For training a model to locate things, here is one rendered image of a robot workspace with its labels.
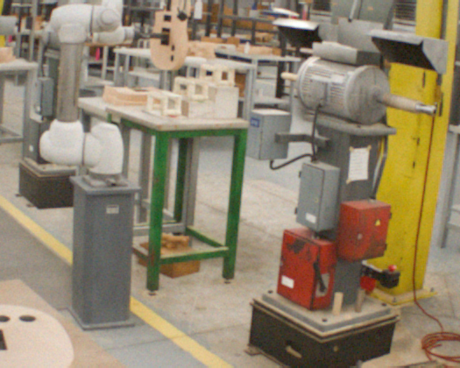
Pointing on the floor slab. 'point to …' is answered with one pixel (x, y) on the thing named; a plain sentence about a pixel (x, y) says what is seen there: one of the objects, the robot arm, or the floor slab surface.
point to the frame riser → (289, 339)
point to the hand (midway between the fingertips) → (165, 36)
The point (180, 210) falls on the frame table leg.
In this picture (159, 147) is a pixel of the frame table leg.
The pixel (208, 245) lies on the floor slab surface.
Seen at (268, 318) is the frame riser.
